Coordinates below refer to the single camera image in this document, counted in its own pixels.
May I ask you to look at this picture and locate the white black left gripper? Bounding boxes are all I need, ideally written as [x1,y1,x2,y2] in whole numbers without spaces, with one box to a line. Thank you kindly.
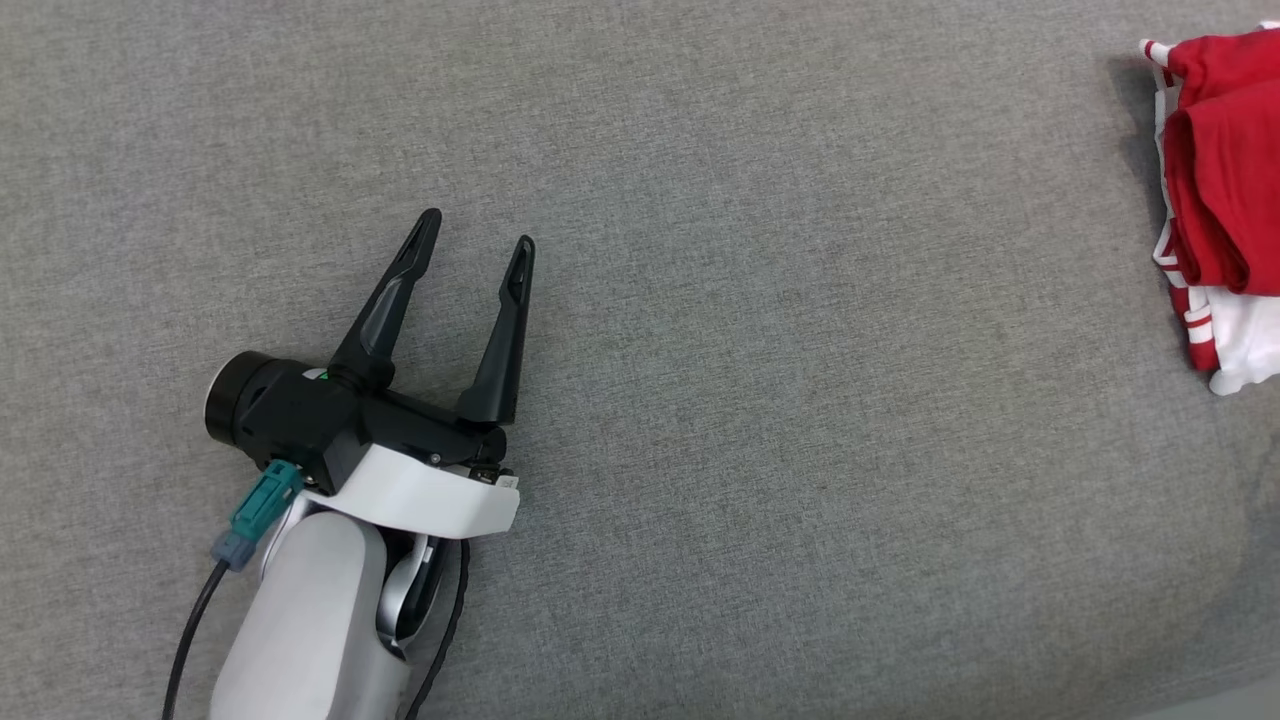
[302,207,538,542]

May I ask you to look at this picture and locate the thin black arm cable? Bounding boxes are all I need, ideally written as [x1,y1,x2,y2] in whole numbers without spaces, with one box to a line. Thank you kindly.
[399,537,472,720]

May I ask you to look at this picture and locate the black cable with teal plug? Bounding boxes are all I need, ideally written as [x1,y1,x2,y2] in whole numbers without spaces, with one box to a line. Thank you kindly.
[162,459,305,720]

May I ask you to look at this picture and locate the red basketball jersey white sleeves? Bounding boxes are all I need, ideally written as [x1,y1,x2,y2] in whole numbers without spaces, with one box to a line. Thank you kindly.
[1152,78,1280,397]

